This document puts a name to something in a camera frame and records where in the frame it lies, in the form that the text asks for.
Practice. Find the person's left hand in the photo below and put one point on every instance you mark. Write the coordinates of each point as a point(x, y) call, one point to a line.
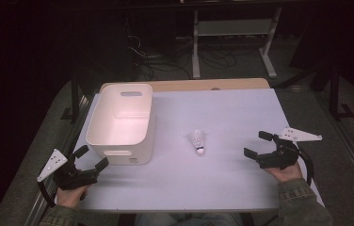
point(70, 196)

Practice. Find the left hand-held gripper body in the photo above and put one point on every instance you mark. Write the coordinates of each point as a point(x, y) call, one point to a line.
point(71, 177)

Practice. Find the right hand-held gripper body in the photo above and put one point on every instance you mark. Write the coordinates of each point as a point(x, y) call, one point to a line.
point(280, 155)

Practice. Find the white plastic storage bin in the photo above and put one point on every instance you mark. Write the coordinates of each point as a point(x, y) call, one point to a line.
point(120, 125)

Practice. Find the white metal desk frame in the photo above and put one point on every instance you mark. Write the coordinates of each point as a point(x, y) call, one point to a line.
point(233, 27)

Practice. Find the black metal stand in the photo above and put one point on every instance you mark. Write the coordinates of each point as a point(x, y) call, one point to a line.
point(335, 94)
point(75, 100)

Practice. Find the person's right hand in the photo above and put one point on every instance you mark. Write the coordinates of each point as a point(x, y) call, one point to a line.
point(285, 174)

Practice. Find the aluminium floor rail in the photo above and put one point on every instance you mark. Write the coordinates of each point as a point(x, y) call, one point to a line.
point(350, 147)
point(57, 169)

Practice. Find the white shuttlecock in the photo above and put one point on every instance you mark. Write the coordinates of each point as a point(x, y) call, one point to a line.
point(198, 140)

